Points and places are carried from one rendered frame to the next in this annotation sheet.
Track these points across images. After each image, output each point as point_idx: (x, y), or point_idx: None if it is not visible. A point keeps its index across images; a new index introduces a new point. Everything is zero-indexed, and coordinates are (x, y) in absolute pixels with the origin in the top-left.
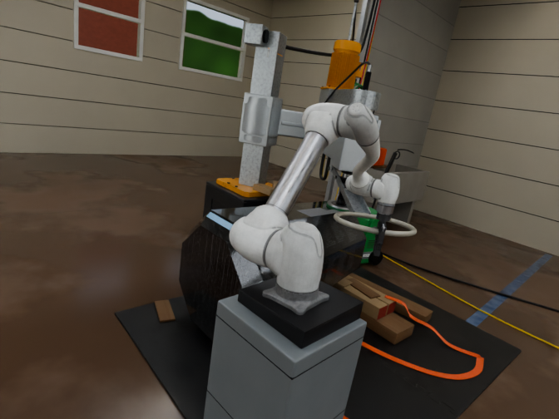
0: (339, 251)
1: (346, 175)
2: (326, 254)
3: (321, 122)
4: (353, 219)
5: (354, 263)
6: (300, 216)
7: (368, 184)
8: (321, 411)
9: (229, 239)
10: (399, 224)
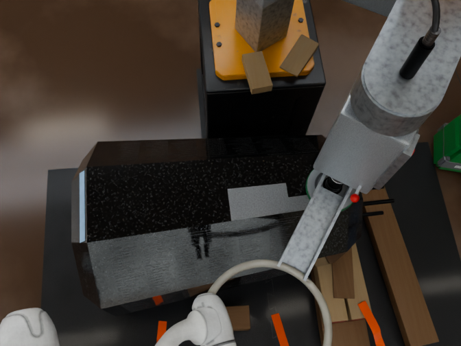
0: (267, 270)
1: None
2: (232, 276)
3: None
4: (336, 220)
5: (317, 264)
6: (213, 217)
7: (199, 344)
8: None
9: (74, 242)
10: (324, 334)
